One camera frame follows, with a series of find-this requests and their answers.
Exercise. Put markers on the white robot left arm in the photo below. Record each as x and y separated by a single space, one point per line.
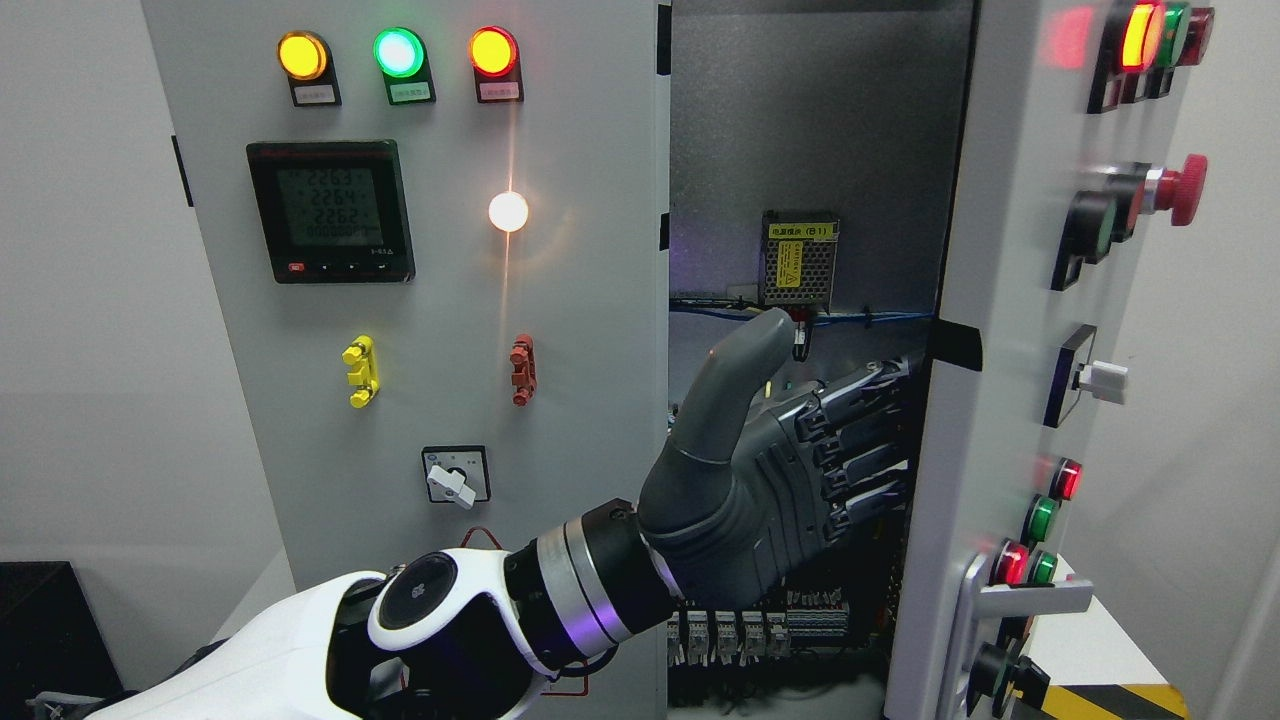
460 633

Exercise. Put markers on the grey cabinet door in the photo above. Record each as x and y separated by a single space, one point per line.
1068 104
534 202

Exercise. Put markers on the yellow terminal connector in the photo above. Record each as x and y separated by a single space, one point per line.
362 373

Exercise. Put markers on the red emergency stop button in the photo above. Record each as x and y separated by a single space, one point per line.
1176 190

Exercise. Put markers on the relay and terminal row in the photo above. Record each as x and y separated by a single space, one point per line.
784 623

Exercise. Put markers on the black digital power meter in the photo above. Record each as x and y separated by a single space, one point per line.
333 212

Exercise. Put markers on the red terminal connector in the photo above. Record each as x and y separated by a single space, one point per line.
524 379

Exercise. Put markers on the white rotary selector switch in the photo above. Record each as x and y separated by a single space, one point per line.
457 474

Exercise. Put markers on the green indicator lamp left door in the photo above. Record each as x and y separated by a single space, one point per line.
399 52

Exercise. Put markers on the red electric hazard warning sticker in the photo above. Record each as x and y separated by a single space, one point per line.
480 538

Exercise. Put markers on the red indicator lamp left door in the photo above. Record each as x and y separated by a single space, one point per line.
493 51

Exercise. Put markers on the yellow indicator lamp left door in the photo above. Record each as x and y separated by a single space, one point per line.
303 55

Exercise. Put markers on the white selector switch right door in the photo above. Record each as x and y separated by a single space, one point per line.
1076 372

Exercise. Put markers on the silver door handle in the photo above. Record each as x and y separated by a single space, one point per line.
985 659

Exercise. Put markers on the perforated metal power supply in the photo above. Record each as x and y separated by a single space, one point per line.
798 258

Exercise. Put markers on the grey robotic left hand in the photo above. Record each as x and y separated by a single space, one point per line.
746 491

